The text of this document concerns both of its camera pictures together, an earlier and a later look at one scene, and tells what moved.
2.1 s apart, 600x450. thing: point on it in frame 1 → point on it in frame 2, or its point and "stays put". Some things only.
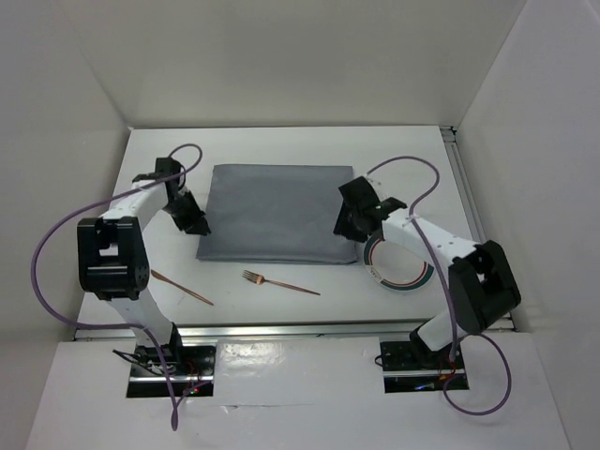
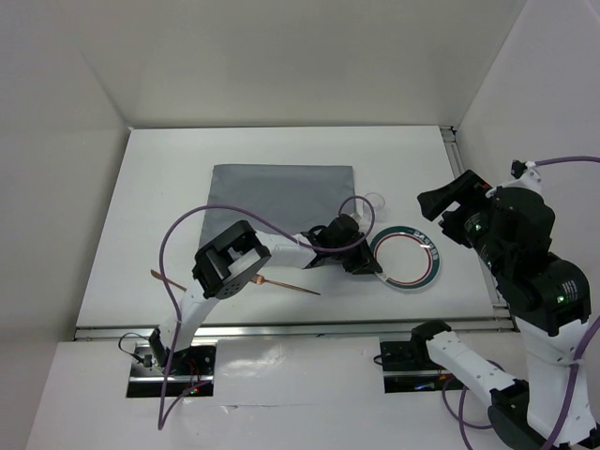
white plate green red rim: (393, 267) stays put
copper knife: (163, 277) stays put
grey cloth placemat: (275, 214) stays put
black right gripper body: (347, 224) → (465, 224)
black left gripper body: (186, 211) → (354, 259)
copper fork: (259, 279) stays put
